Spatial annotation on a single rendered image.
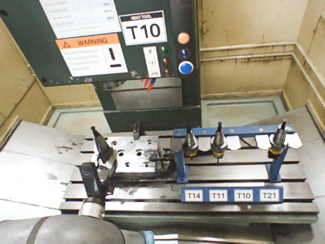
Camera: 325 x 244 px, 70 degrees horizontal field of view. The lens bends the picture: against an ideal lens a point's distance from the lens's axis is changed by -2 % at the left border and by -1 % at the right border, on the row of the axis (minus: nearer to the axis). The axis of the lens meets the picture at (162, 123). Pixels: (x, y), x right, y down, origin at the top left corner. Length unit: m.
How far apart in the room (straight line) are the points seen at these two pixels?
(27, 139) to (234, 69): 1.61
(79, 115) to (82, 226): 1.89
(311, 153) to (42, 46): 1.36
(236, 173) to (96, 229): 0.91
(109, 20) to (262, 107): 1.66
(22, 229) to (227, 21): 1.55
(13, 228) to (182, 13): 0.50
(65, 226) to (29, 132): 1.60
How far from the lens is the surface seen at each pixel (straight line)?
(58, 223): 0.43
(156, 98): 1.52
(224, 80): 1.94
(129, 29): 0.58
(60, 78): 0.72
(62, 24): 0.62
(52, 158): 1.83
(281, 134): 0.93
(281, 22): 1.79
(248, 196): 1.15
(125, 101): 1.58
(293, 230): 1.36
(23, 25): 0.67
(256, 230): 1.32
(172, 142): 0.95
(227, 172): 1.24
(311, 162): 1.49
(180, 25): 0.56
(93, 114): 2.21
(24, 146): 1.92
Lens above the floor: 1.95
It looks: 45 degrees down
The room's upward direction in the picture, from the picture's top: 11 degrees counter-clockwise
